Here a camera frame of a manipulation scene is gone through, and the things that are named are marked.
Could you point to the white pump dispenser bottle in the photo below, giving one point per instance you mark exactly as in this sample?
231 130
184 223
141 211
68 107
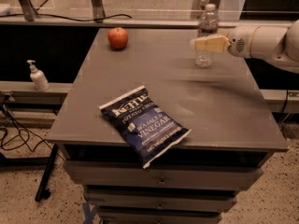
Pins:
38 77

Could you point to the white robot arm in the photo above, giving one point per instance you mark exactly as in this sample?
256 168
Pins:
276 45

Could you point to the clear plastic water bottle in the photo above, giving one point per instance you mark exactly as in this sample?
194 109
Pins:
208 25

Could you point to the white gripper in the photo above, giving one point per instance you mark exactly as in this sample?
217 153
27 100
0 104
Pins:
240 43

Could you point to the grey drawer cabinet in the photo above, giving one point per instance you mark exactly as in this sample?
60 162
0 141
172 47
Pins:
233 132

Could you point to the red apple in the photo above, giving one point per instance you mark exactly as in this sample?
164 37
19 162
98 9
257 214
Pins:
118 38

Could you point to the metal railing frame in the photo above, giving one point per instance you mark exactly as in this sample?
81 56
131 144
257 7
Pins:
29 16

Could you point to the blue kettle chip bag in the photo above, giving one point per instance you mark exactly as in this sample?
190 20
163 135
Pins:
143 125

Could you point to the black metal stand leg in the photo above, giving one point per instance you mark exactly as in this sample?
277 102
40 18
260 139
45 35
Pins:
43 192

